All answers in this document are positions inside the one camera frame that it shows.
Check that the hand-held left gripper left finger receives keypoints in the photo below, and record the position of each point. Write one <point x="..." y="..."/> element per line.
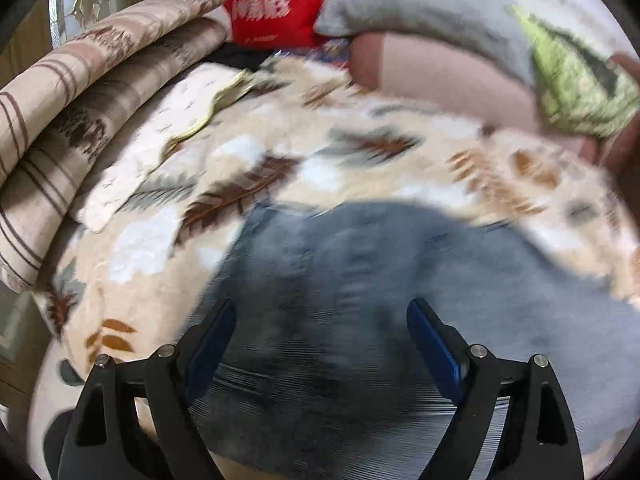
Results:
<point x="215" y="345"/>

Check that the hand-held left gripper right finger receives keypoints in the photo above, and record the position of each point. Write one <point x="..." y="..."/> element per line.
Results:
<point x="435" y="345"/>

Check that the cream quilted cloth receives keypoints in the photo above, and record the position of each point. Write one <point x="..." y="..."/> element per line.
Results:
<point x="150" y="150"/>

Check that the leaf print fleece blanket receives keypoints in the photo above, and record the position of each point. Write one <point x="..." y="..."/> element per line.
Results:
<point x="280" y="125"/>

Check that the striped beige folded quilt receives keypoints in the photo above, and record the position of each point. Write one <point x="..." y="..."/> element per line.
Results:
<point x="75" y="110"/>

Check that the pink bed sheet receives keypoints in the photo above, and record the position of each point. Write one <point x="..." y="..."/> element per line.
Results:
<point x="440" y="70"/>

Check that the green patterned cloth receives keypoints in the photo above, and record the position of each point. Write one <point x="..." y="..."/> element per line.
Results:
<point x="565" y="85"/>

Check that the grey pillow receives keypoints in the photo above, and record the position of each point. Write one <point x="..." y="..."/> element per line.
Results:
<point x="425" y="5"/>

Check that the red bag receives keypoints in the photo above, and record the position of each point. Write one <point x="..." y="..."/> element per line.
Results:
<point x="280" y="5"/>

